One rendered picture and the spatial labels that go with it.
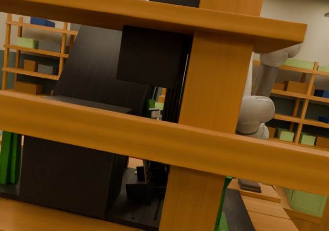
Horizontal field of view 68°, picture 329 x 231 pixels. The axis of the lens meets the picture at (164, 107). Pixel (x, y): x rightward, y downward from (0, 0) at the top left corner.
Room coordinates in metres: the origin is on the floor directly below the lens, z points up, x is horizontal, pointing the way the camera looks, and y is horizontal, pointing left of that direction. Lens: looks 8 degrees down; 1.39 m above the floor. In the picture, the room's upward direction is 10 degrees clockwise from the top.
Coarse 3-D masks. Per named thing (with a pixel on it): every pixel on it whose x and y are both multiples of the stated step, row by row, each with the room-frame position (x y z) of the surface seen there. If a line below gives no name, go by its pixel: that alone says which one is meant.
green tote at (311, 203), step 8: (288, 192) 1.36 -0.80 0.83; (296, 192) 1.24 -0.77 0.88; (304, 192) 1.23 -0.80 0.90; (288, 200) 1.33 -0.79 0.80; (296, 200) 1.24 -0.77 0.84; (304, 200) 1.22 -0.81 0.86; (312, 200) 1.21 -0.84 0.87; (320, 200) 1.20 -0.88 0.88; (296, 208) 1.23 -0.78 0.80; (304, 208) 1.22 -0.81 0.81; (312, 208) 1.21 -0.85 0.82; (320, 208) 1.20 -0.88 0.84; (320, 216) 1.20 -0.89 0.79
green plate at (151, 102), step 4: (148, 100) 0.96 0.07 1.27; (152, 100) 1.04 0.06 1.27; (148, 104) 0.95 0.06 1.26; (152, 104) 1.03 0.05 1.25; (144, 108) 0.97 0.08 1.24; (148, 108) 0.95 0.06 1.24; (144, 112) 0.97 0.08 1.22; (148, 112) 0.95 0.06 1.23; (144, 116) 0.97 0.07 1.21; (148, 116) 0.95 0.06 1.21
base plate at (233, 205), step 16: (128, 176) 1.06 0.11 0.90; (0, 192) 0.78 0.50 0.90; (16, 192) 0.79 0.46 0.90; (112, 208) 0.79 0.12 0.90; (128, 208) 0.80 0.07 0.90; (144, 208) 0.82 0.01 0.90; (160, 208) 0.84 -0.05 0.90; (224, 208) 0.92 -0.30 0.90; (240, 208) 0.94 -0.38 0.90; (128, 224) 0.74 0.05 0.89; (144, 224) 0.73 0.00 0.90; (240, 224) 0.83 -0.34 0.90
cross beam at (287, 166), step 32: (0, 96) 0.58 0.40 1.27; (32, 96) 0.62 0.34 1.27; (0, 128) 0.58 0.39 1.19; (32, 128) 0.57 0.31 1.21; (64, 128) 0.57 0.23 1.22; (96, 128) 0.56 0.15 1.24; (128, 128) 0.55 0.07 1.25; (160, 128) 0.55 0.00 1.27; (192, 128) 0.56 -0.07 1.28; (160, 160) 0.54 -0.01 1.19; (192, 160) 0.54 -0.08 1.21; (224, 160) 0.53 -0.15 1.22; (256, 160) 0.53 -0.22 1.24; (288, 160) 0.52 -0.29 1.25; (320, 160) 0.51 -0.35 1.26; (320, 192) 0.51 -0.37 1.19
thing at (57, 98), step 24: (48, 96) 0.85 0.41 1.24; (24, 144) 0.75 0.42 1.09; (48, 144) 0.74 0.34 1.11; (24, 168) 0.75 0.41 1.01; (48, 168) 0.74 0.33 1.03; (72, 168) 0.73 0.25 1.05; (96, 168) 0.73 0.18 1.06; (120, 168) 0.83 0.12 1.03; (24, 192) 0.75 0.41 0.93; (48, 192) 0.74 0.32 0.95; (72, 192) 0.73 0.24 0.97; (96, 192) 0.73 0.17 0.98; (96, 216) 0.73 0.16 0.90
